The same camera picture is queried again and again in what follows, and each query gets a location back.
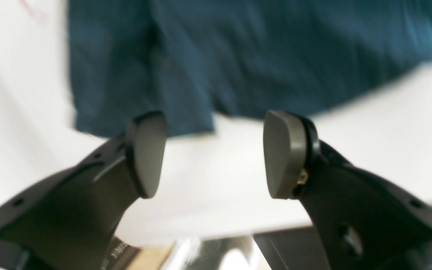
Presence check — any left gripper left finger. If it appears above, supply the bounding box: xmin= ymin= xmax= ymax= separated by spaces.
xmin=0 ymin=111 xmax=167 ymax=270

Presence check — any dark blue t-shirt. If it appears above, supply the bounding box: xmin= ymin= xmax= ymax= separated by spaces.
xmin=67 ymin=0 xmax=432 ymax=137

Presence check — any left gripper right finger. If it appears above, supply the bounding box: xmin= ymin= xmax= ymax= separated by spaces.
xmin=263 ymin=111 xmax=432 ymax=270

